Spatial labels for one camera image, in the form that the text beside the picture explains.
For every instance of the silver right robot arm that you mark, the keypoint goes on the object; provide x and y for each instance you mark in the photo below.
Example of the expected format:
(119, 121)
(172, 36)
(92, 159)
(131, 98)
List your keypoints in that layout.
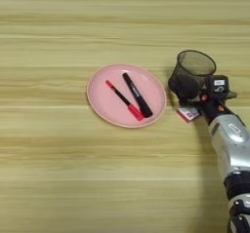
(231, 146)

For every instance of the black box with white label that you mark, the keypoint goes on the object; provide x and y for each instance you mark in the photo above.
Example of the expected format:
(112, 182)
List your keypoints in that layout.
(218, 82)

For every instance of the black mesh pen cup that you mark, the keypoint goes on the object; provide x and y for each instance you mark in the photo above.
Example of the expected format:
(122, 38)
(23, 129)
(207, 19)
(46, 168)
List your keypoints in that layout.
(195, 63)

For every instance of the small red white box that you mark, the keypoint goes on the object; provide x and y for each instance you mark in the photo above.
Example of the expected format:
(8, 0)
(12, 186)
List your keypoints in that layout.
(188, 113)

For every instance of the black marker pen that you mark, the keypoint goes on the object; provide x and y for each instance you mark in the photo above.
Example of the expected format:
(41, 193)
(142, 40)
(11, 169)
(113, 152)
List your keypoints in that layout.
(136, 94)

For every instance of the red pen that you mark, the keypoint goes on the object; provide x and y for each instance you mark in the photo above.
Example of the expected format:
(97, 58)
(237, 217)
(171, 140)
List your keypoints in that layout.
(123, 98)

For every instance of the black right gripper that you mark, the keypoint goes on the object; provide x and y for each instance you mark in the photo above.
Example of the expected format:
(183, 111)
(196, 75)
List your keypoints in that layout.
(215, 108)

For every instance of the pink round plate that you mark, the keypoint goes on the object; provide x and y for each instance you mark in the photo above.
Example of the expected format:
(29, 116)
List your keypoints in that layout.
(107, 105)

